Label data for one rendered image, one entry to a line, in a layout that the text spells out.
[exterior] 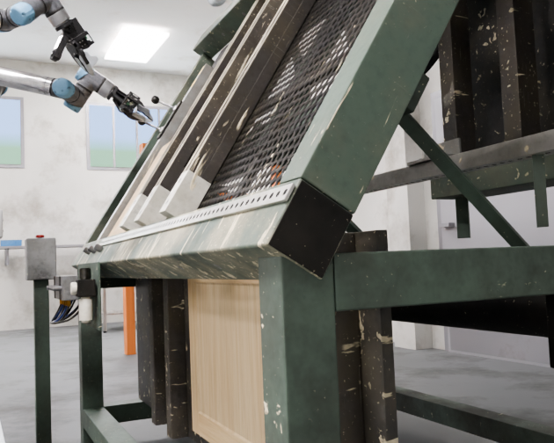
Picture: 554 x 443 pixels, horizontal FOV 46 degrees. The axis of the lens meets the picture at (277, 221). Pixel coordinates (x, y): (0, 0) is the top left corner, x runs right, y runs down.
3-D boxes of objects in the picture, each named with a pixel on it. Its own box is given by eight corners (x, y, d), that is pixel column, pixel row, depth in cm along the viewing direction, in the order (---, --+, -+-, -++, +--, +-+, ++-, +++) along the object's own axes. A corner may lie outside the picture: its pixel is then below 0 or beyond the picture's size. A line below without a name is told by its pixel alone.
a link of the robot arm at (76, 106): (55, 99, 264) (70, 77, 264) (66, 106, 275) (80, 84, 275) (71, 110, 263) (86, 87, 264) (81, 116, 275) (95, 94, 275)
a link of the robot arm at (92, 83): (72, 79, 273) (83, 62, 273) (95, 95, 277) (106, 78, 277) (72, 78, 266) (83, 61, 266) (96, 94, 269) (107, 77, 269)
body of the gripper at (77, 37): (96, 44, 246) (76, 15, 241) (78, 55, 242) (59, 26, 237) (88, 47, 252) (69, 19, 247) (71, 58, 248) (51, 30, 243)
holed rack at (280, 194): (99, 246, 246) (98, 246, 246) (104, 240, 247) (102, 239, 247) (287, 201, 97) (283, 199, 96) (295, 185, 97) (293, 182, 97)
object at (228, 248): (91, 278, 298) (70, 265, 294) (105, 255, 301) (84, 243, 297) (323, 282, 98) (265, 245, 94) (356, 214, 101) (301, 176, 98)
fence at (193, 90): (104, 246, 276) (95, 242, 275) (210, 71, 302) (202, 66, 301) (105, 246, 272) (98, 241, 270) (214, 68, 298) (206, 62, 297)
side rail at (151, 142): (105, 255, 301) (84, 243, 297) (218, 68, 331) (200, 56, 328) (108, 255, 295) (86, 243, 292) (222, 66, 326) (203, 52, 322)
